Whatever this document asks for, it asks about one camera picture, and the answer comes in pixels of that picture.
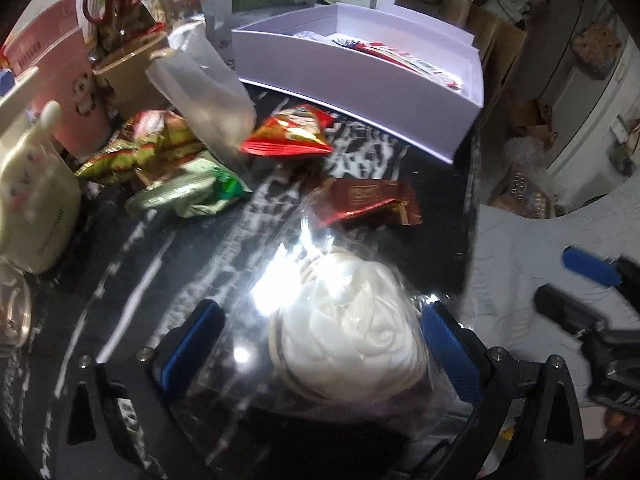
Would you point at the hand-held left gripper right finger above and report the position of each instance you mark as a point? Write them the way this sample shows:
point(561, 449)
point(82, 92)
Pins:
point(450, 355)

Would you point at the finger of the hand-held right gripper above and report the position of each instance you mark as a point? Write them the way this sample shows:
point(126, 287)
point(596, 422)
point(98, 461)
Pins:
point(585, 262)
point(565, 305)

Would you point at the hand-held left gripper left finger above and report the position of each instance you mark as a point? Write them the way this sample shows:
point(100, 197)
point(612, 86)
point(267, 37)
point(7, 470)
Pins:
point(192, 350)

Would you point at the white pastry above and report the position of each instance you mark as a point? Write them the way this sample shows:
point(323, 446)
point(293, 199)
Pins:
point(345, 320)

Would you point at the green snack packet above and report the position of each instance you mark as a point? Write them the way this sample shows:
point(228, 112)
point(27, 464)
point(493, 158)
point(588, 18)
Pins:
point(190, 187)

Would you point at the yellow and red snack packet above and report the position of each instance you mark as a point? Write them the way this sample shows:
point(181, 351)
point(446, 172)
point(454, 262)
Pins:
point(145, 147)

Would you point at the white cardboard box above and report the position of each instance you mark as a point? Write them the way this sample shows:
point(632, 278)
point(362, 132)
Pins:
point(360, 85)

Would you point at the plastic bag of goods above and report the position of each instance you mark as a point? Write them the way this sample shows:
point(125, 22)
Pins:
point(530, 180)

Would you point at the white cabinet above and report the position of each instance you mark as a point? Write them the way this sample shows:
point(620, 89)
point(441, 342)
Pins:
point(590, 110)

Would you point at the brown chocolate snack packet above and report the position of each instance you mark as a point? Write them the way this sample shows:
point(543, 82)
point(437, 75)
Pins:
point(365, 200)

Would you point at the glass jar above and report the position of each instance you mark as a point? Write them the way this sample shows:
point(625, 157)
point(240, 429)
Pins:
point(12, 310)

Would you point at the brown hanging ornament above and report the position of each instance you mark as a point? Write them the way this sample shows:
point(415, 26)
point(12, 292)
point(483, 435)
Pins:
point(597, 50)

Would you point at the cream rabbit figure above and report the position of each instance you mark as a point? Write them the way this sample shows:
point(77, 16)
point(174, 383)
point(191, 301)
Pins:
point(35, 200)

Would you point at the cardboard boxes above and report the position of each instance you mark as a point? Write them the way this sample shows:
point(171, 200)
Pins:
point(500, 45)

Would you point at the clear plastic bag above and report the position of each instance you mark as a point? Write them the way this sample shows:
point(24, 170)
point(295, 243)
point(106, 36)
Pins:
point(205, 95)

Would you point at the beige ceramic mug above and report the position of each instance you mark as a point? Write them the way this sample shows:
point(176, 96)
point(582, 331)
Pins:
point(132, 75)

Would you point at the pink tumbler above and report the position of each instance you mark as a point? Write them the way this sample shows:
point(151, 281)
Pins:
point(55, 75)

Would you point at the white plastic holder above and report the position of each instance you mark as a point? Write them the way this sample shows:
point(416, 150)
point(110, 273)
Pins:
point(17, 92)

